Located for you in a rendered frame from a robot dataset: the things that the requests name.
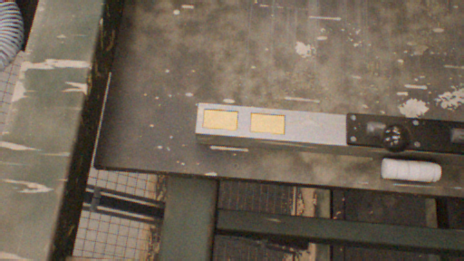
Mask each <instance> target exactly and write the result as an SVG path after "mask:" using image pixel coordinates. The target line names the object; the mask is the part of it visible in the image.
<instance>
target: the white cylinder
mask: <svg viewBox="0 0 464 261"><path fill-rule="evenodd" d="M382 177H383V178H384V179H400V180H418V181H427V182H431V181H437V180H440V165H438V164H437V163H431V162H425V161H416V160H405V159H390V158H385V159H383V160H382Z"/></svg>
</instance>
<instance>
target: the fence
mask: <svg viewBox="0 0 464 261"><path fill-rule="evenodd" d="M205 110H216V111H233V112H237V113H238V116H237V130H220V129H210V128H203V122H204V115H205ZM251 114H269V115H278V116H285V129H284V135H282V134H273V133H263V132H254V131H250V121H251ZM196 143H202V144H219V145H228V146H238V147H247V148H255V149H273V150H290V151H299V152H308V153H326V154H334V155H344V156H353V157H362V158H379V159H385V158H390V159H399V160H416V161H425V162H431V163H442V164H451V165H460V166H464V155H459V154H440V153H431V152H423V151H414V150H405V151H404V152H402V153H400V154H393V153H390V152H389V151H387V150H385V149H377V148H369V147H360V146H351V145H346V115H343V114H325V113H316V112H307V111H289V110H271V109H262V108H253V107H245V106H226V105H217V104H208V103H199V104H198V115H197V121H196Z"/></svg>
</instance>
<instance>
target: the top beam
mask: <svg viewBox="0 0 464 261"><path fill-rule="evenodd" d="M123 3H124V0H39V3H38V6H37V10H36V14H35V17H34V21H33V27H32V30H31V33H30V35H29V37H28V44H27V46H26V49H25V51H24V59H23V62H22V64H21V68H20V70H19V76H18V78H17V82H16V84H15V87H14V95H13V97H12V100H11V103H10V109H9V111H8V113H7V117H6V119H5V126H4V130H3V132H2V136H1V140H0V261H61V258H62V257H63V258H64V256H65V252H67V253H68V254H70V256H72V255H73V251H74V243H75V239H76V236H77V232H78V228H79V225H80V216H81V213H82V206H83V202H84V198H85V190H86V187H87V183H88V179H89V175H90V167H91V164H92V157H93V153H94V145H95V141H96V138H97V134H98V130H99V122H100V118H101V115H102V108H103V101H104V96H105V93H106V89H107V85H108V78H109V74H110V69H111V63H112V56H113V52H114V48H115V44H116V36H117V33H118V29H119V25H120V21H121V10H122V7H123Z"/></svg>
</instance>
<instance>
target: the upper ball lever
mask: <svg viewBox="0 0 464 261"><path fill-rule="evenodd" d="M366 135H368V136H377V137H381V144H382V146H383V148H384V149H385V150H387V151H389V152H390V153H393V154H400V153H402V152H404V151H405V150H407V149H408V148H409V147H410V145H411V132H410V130H409V129H408V128H407V127H405V126H404V125H402V124H400V123H392V124H390V125H388V126H386V125H385V124H384V122H370V121H368V122H366Z"/></svg>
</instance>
